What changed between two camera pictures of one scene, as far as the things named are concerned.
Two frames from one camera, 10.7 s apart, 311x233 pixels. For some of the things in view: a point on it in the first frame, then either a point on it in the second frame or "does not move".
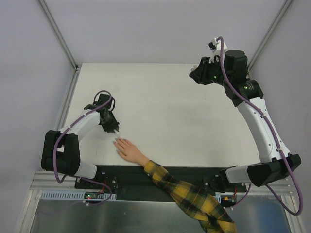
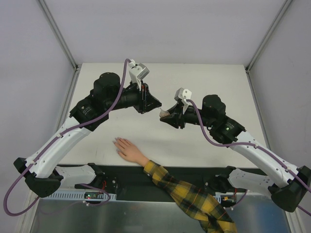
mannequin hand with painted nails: x=130 y=151 does not move
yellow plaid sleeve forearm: x=210 y=216 does not move
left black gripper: x=111 y=125 -> x=145 y=98
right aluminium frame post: x=270 y=31 does not move
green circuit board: x=91 y=195 does not move
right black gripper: x=198 y=73 -> x=180 y=116
